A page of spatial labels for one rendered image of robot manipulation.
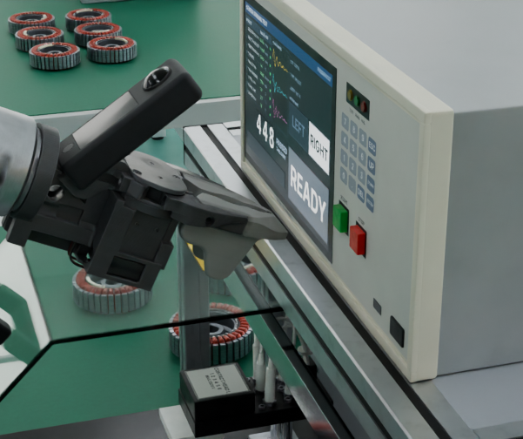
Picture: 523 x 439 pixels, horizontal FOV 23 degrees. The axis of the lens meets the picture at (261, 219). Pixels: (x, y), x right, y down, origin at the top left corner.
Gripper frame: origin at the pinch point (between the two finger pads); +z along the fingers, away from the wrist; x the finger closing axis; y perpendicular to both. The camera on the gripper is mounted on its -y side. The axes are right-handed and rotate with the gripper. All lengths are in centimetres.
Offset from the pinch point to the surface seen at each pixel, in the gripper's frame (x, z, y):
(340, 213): 0.9, 4.5, -2.4
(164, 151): -319, 106, 82
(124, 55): -184, 39, 28
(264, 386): -20.3, 16.8, 23.1
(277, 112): -17.3, 4.1, -4.7
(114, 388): -50, 14, 42
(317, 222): -6.0, 6.6, 0.8
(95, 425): -39, 9, 42
